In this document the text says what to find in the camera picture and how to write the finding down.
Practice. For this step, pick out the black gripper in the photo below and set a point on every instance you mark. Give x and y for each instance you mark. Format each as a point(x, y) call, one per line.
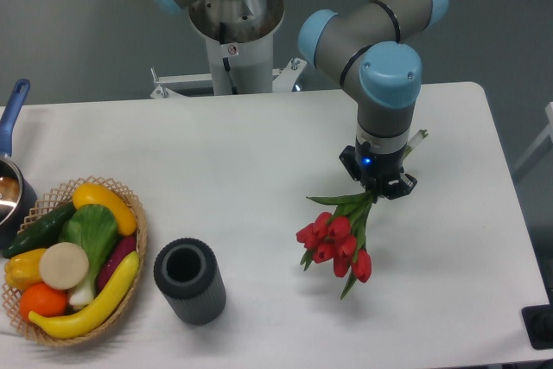
point(381, 174)

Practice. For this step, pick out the red tulip bouquet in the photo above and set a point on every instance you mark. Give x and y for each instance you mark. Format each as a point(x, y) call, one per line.
point(340, 237)

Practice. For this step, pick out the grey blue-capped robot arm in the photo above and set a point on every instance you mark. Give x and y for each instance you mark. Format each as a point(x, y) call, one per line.
point(364, 53)

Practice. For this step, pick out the dark grey ribbed vase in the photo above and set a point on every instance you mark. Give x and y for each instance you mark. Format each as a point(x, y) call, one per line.
point(187, 273)

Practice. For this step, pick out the black device at table edge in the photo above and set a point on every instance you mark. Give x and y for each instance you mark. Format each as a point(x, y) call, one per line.
point(538, 324)

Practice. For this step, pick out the purple sweet potato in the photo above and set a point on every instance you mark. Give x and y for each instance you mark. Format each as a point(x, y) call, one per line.
point(122, 248)

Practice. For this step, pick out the green bok choy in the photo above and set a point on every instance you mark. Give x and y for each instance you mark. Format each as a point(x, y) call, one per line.
point(94, 229)

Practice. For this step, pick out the yellow squash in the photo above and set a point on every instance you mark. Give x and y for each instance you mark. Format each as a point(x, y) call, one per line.
point(96, 194)

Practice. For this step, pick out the yellow banana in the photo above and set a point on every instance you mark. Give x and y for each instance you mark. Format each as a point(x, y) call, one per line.
point(99, 310)

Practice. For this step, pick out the woven wicker basket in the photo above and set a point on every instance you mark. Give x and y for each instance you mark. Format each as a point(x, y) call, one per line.
point(55, 198)

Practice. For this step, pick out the beige round disc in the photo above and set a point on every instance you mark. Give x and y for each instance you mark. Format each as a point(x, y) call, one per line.
point(63, 266)

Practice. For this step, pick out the dark green cucumber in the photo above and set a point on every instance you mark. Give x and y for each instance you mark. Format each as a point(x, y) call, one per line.
point(42, 233)

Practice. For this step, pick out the orange fruit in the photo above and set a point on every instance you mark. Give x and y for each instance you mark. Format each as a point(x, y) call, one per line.
point(43, 300)

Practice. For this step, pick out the yellow bell pepper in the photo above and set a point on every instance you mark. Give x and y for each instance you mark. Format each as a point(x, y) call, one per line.
point(23, 270)

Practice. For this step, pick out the white frame at right edge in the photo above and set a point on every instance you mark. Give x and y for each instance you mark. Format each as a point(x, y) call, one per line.
point(536, 151)

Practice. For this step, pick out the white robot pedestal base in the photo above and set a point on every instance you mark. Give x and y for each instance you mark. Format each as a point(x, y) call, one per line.
point(238, 36)

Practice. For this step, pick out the blue handled saucepan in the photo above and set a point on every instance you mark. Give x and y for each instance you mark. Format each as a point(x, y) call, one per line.
point(17, 195)

